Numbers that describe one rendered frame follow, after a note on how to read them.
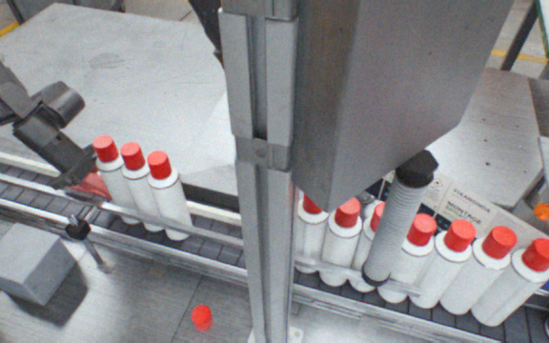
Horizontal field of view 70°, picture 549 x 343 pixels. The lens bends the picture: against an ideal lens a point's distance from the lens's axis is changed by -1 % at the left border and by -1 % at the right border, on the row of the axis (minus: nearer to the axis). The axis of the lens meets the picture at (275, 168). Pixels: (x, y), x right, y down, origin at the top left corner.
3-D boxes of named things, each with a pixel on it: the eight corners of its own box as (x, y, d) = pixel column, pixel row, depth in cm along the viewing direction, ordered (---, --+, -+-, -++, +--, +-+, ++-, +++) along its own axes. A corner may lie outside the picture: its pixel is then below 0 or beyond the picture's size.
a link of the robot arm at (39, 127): (1, 133, 67) (11, 124, 63) (30, 108, 71) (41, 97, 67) (36, 160, 70) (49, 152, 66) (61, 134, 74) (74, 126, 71)
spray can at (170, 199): (197, 223, 78) (179, 150, 63) (186, 245, 75) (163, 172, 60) (174, 216, 79) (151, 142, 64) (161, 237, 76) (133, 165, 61)
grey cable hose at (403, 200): (389, 267, 50) (440, 151, 35) (386, 292, 48) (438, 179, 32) (362, 260, 51) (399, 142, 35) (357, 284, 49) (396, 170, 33)
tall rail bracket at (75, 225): (124, 242, 81) (97, 191, 69) (103, 272, 76) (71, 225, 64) (110, 238, 82) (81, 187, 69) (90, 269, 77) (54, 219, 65)
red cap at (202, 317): (204, 334, 68) (202, 327, 66) (190, 323, 70) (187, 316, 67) (216, 318, 70) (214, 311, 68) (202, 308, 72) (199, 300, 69)
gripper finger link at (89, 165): (132, 181, 77) (94, 149, 72) (112, 210, 72) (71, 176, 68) (114, 189, 81) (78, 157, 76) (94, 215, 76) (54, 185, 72)
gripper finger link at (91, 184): (135, 177, 77) (98, 144, 73) (115, 205, 73) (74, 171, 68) (118, 184, 82) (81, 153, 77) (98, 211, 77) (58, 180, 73)
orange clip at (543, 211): (554, 214, 56) (562, 205, 54) (557, 225, 55) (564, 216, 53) (532, 210, 57) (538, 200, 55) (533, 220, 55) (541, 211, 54)
